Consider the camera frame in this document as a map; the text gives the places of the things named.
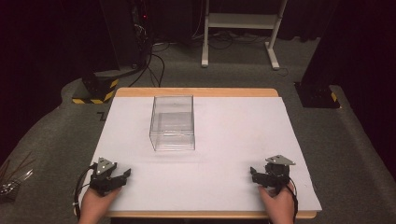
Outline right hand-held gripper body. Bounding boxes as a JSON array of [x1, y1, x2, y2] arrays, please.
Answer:
[[262, 154, 296, 191]]

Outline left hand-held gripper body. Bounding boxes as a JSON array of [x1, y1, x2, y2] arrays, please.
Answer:
[[89, 157, 123, 197]]

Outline person's left hand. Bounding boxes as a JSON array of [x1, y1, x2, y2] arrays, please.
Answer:
[[78, 186, 122, 224]]

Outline person's right hand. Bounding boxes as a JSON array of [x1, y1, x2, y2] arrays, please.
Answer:
[[257, 182, 295, 224]]

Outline white table sheet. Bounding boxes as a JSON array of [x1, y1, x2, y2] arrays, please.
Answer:
[[89, 95, 323, 213]]

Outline clear plastic box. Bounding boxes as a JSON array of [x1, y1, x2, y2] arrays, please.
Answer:
[[148, 94, 196, 153]]

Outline black stand base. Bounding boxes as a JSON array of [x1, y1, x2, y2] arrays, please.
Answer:
[[293, 80, 341, 109]]

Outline metal rods bundle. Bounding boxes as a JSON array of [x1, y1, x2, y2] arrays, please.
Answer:
[[0, 151, 35, 203]]

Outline black base with yellow stripes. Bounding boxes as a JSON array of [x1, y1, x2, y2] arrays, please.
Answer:
[[71, 69, 120, 105]]

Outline wooden table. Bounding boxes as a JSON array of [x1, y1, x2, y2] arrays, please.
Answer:
[[106, 87, 318, 220]]

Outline black equipment tower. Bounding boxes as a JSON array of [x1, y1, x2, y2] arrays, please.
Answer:
[[98, 0, 152, 69]]

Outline white metal stand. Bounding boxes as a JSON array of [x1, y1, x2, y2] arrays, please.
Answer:
[[201, 0, 288, 71]]

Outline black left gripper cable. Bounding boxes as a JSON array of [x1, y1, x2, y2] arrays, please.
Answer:
[[73, 163, 95, 219]]

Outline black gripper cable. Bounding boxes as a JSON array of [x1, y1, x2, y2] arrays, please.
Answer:
[[73, 163, 95, 219], [287, 176, 300, 224]]

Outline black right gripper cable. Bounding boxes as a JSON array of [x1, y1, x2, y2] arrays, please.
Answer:
[[287, 176, 300, 224]]

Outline black floor cables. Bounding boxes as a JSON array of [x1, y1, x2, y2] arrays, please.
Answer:
[[128, 40, 171, 89]]

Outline cables under white stand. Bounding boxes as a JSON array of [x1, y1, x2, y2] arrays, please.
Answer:
[[191, 29, 270, 51]]

